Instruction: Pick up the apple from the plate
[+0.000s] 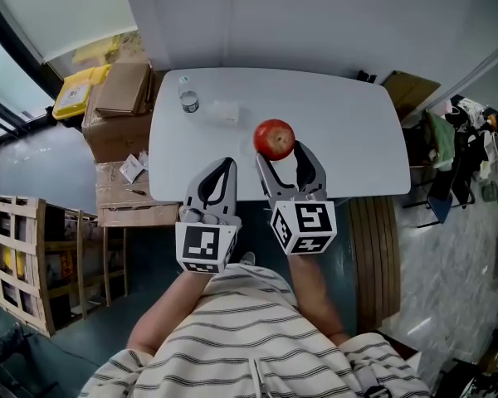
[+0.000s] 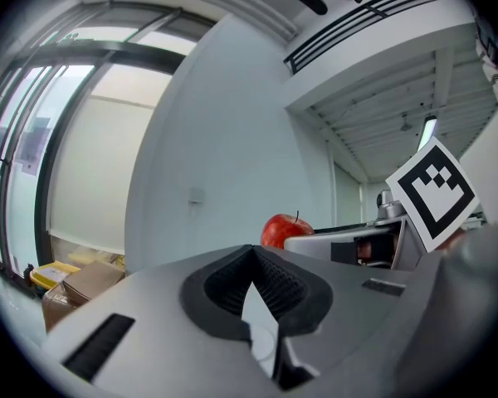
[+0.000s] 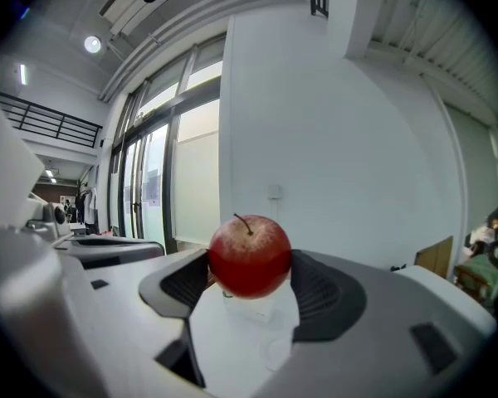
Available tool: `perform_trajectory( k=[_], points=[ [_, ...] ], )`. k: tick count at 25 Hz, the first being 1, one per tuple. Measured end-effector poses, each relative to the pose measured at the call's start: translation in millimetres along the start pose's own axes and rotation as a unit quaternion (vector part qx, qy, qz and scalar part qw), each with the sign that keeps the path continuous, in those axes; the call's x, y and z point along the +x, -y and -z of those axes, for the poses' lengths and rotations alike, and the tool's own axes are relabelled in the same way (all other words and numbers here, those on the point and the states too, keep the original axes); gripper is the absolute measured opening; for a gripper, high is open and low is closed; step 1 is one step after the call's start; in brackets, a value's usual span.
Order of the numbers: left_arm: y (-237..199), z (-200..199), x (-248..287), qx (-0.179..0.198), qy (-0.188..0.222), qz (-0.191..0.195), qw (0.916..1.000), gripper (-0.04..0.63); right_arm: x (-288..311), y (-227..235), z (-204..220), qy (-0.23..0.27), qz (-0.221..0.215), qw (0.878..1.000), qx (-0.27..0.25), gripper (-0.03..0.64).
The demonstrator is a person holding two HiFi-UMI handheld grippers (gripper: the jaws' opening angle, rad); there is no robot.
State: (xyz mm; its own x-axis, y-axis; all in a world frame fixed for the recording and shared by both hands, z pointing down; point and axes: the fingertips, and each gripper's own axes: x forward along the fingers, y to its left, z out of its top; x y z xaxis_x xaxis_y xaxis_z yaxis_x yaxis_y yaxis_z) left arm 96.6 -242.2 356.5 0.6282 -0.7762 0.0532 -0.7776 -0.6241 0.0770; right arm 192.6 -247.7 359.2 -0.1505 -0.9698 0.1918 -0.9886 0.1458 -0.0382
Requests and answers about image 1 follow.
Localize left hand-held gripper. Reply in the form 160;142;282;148
174;157;242;275

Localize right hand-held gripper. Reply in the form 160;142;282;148
254;139;339;257

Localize red apple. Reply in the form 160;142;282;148
253;119;296;162

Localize person's right forearm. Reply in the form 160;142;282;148
288;253;352;346

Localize person's left forearm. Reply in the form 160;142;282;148
126;269;215;357

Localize white paper booklet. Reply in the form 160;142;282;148
119;153;146;184

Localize large taped cardboard box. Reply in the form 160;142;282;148
94;159;180;228

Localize white tissue packet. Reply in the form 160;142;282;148
207;99;241;126

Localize clear plastic water bottle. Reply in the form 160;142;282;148
178;75;201;114

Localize plain brown cardboard box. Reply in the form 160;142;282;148
81;68;164;164

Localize small flat cardboard box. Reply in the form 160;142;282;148
94;62;153;119

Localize brown cardboard sheet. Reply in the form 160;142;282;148
382;70;442;122

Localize blue seat black chair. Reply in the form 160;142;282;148
402;167;476;229

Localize green cloth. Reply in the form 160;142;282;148
424;109;456;172

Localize person's striped shirt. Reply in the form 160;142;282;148
78;263;431;398

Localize yellow plastic bin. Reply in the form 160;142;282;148
51;64;111;121

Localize wooden slat crate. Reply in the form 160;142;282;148
0;192;130;339

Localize grey shoulder strap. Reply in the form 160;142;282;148
350;361;393;398

